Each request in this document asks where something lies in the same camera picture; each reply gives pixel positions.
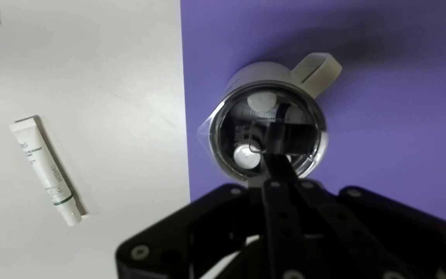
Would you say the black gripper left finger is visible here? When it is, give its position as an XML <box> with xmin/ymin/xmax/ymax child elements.
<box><xmin>115</xmin><ymin>154</ymin><xmax>287</xmax><ymax>279</ymax></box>

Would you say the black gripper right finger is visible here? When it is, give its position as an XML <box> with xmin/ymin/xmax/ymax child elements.
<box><xmin>282</xmin><ymin>154</ymin><xmax>446</xmax><ymax>279</ymax></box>

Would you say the silver metal cup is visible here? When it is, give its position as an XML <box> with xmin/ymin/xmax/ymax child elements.
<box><xmin>197</xmin><ymin>84</ymin><xmax>332</xmax><ymax>189</ymax></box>

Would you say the purple rectangular mat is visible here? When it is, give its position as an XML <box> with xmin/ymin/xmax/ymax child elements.
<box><xmin>180</xmin><ymin>0</ymin><xmax>446</xmax><ymax>233</ymax></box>

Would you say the white marker tube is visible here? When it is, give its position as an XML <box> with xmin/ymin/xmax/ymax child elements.
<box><xmin>10</xmin><ymin>113</ymin><xmax>86</xmax><ymax>228</ymax></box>

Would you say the white mug with handle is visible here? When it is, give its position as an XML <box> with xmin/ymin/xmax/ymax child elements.
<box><xmin>222</xmin><ymin>51</ymin><xmax>344</xmax><ymax>105</ymax></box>

